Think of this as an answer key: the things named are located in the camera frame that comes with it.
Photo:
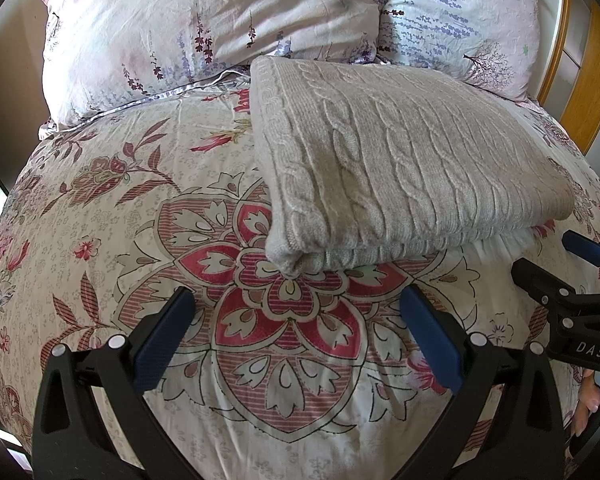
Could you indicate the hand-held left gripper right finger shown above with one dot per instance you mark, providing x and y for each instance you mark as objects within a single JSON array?
[{"x": 432, "y": 340}]

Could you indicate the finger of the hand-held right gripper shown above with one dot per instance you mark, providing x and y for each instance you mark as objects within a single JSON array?
[
  {"x": 587, "y": 250},
  {"x": 540, "y": 280}
]

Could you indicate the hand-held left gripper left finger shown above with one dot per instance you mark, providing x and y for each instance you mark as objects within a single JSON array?
[{"x": 162, "y": 340}]

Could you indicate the person's right hand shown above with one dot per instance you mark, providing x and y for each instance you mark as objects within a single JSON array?
[{"x": 591, "y": 400}]

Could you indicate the floral bedspread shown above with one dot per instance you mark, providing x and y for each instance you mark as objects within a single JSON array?
[{"x": 105, "y": 210}]

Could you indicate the wooden headboard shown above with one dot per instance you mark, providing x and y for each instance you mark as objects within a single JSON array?
[{"x": 595, "y": 85}]

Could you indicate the lavender print pillow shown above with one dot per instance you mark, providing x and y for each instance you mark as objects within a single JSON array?
[{"x": 455, "y": 10}]

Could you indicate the large pink floral pillow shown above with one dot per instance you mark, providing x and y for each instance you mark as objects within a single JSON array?
[{"x": 180, "y": 20}]

